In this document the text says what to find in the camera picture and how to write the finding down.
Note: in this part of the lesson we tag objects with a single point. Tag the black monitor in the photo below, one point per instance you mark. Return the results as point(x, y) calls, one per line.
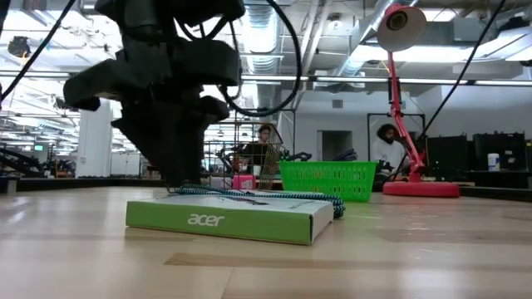
point(498, 151)
point(446, 153)

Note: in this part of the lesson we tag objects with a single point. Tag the red desk lamp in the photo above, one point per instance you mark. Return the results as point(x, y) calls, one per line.
point(420, 189)

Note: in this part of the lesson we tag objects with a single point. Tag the green plastic basket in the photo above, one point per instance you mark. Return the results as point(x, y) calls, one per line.
point(328, 180)

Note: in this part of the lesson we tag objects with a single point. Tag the silver ventilation duct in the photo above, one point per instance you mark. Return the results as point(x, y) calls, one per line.
point(259, 37)

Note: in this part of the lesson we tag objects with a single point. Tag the person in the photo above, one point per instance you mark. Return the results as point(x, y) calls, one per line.
point(386, 151)
point(264, 132)

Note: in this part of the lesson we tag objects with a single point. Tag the white and green Acer box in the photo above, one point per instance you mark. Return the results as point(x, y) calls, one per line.
point(216, 220)

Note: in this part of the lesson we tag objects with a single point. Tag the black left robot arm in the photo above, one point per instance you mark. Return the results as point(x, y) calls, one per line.
point(166, 12)

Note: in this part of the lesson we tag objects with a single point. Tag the white wipes canister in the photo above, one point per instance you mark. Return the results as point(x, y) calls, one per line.
point(493, 163)

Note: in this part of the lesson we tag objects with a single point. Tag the small pink box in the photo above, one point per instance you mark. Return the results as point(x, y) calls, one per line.
point(244, 182)

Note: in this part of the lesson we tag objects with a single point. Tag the long LED light bar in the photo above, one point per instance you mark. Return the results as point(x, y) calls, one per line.
point(353, 79)

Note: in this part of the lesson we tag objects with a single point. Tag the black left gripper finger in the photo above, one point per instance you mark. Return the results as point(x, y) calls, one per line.
point(166, 141)
point(216, 110)

